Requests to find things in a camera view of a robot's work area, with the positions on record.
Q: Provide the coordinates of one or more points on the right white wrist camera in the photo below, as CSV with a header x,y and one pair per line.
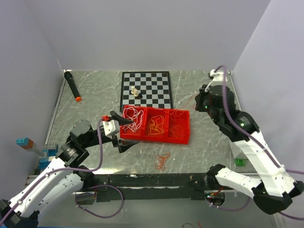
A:
x,y
216,78

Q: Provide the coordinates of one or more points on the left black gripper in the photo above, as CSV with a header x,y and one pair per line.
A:
x,y
122,145

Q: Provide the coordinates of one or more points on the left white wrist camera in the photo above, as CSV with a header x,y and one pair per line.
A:
x,y
111,127

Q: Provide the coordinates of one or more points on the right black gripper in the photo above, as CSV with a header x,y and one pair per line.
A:
x,y
200,97

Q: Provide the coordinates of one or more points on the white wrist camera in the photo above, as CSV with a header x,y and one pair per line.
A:
x,y
111,127
216,78

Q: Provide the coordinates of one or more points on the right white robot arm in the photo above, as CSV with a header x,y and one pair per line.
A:
x,y
274,189

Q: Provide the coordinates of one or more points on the cream chess piece short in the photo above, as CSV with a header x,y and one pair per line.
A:
x,y
135,92

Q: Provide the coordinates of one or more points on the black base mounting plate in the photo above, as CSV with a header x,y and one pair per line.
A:
x,y
160,186

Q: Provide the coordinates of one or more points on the black marker orange cap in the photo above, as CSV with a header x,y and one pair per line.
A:
x,y
69,78

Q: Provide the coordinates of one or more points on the green lego brick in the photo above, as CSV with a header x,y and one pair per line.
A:
x,y
240,162

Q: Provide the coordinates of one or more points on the black white chessboard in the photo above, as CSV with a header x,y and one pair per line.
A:
x,y
155,87

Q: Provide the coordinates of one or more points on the blue brown toy block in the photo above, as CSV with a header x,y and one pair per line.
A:
x,y
28,145

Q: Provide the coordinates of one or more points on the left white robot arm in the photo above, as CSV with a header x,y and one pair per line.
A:
x,y
65,174

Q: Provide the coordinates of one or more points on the blue lego bricks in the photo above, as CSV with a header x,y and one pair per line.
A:
x,y
49,150

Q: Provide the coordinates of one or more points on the red three-compartment bin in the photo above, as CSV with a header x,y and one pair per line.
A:
x,y
156,125

